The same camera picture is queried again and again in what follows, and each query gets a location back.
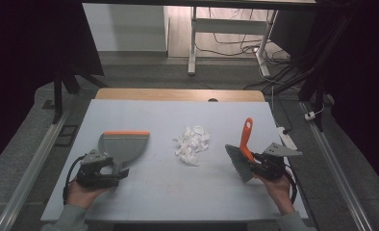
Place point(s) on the black floor plate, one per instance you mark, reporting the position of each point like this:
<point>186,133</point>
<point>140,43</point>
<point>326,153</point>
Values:
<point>66,135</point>

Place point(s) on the person's left hand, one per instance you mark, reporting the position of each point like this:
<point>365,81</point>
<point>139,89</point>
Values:
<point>81,195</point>

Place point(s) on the wooden table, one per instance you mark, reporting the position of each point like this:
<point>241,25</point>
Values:
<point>178,95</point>

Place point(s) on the black plug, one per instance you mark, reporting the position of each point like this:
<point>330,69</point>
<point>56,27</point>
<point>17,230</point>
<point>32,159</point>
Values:
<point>287,131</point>

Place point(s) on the black metal stand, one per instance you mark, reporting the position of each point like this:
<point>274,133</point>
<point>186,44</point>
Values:
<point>311,83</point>
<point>58,96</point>

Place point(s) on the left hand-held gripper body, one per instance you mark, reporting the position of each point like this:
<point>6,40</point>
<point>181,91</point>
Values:
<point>89,176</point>

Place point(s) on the black curtain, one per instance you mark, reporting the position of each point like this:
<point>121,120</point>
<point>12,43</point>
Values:
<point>360,80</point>
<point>24,64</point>

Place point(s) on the white desk frame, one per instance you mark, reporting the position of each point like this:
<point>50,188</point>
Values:
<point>229,25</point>

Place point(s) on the white power strip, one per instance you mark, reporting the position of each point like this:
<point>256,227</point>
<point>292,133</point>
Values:
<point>288,141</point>

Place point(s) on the pile of white paper scraps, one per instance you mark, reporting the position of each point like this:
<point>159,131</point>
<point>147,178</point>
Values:
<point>192,144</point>

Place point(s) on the white cabinet panel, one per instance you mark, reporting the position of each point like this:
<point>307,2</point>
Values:
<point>125,27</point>

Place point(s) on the person's right hand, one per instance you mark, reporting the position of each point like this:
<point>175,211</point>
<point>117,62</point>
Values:
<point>282,192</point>

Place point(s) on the grey dustpan with orange edge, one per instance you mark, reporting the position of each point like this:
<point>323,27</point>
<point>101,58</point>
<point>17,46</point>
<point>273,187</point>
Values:
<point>125,147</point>

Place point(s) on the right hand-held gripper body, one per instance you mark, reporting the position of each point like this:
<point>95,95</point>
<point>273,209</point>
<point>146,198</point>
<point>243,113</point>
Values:
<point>274,166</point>

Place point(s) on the small white adapter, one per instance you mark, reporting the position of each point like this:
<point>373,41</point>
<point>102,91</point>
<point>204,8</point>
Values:
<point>310,115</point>

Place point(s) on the metal floor rail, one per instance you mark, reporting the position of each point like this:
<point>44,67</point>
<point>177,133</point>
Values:
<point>33,166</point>
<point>335,166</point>

